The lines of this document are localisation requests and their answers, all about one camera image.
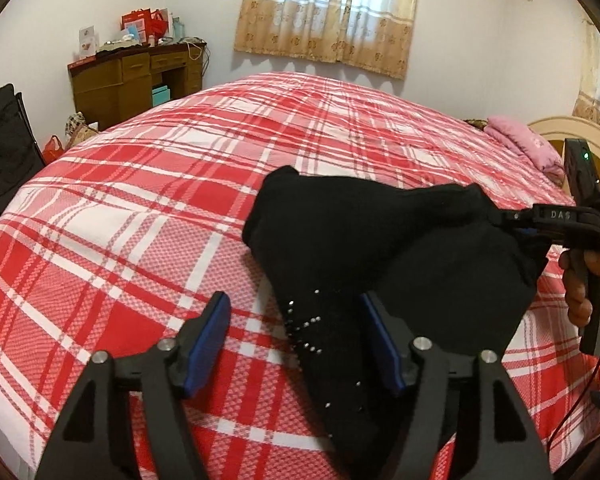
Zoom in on black pants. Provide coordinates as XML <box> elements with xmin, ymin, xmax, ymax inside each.
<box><xmin>242</xmin><ymin>166</ymin><xmax>550</xmax><ymax>479</ymax></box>

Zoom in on person's right hand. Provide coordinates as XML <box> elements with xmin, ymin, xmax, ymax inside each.
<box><xmin>558</xmin><ymin>249</ymin><xmax>600</xmax><ymax>330</ymax></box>

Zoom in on cream wooden headboard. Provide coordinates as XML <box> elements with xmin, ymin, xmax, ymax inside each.
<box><xmin>529</xmin><ymin>116</ymin><xmax>600</xmax><ymax>182</ymax></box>

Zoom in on folded pink blanket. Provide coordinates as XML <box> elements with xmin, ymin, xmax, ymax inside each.
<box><xmin>483</xmin><ymin>116</ymin><xmax>566</xmax><ymax>186</ymax></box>

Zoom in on beige side curtain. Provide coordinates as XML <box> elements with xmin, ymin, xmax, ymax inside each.
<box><xmin>573</xmin><ymin>18</ymin><xmax>600</xmax><ymax>126</ymax></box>

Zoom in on red plaid bed sheet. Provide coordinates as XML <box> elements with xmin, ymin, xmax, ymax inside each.
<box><xmin>0</xmin><ymin>71</ymin><xmax>600</xmax><ymax>480</ymax></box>

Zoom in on black folding chair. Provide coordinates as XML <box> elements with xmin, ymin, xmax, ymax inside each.
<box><xmin>0</xmin><ymin>84</ymin><xmax>45</xmax><ymax>217</ymax></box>

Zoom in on red bag on floor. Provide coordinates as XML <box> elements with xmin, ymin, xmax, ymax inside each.
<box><xmin>42</xmin><ymin>136</ymin><xmax>65</xmax><ymax>165</ymax></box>

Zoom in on beige window curtain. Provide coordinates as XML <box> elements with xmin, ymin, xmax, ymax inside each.
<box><xmin>234</xmin><ymin>0</ymin><xmax>417</xmax><ymax>80</ymax></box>

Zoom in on teal box under desk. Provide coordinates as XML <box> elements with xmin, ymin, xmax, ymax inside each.
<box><xmin>151</xmin><ymin>84</ymin><xmax>171</xmax><ymax>107</ymax></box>

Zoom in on brown wooden desk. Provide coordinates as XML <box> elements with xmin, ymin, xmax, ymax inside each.
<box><xmin>68</xmin><ymin>38</ymin><xmax>208</xmax><ymax>130</ymax></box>

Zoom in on red gift bag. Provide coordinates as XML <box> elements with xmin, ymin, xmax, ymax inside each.
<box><xmin>121</xmin><ymin>9</ymin><xmax>169</xmax><ymax>44</ymax></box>

